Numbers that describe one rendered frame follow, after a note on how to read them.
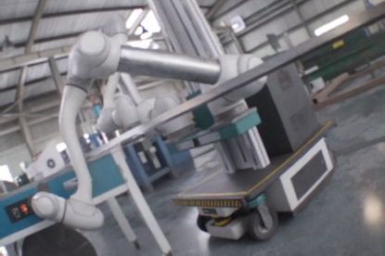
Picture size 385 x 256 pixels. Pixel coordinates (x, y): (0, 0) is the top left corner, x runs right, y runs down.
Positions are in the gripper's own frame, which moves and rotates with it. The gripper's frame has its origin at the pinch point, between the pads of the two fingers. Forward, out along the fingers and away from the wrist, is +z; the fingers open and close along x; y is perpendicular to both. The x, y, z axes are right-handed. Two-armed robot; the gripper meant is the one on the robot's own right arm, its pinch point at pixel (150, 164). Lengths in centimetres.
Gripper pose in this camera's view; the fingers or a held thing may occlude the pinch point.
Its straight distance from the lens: 161.0
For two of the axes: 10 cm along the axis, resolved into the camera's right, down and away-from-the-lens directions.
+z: 4.1, 9.1, -0.4
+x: -4.7, 2.5, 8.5
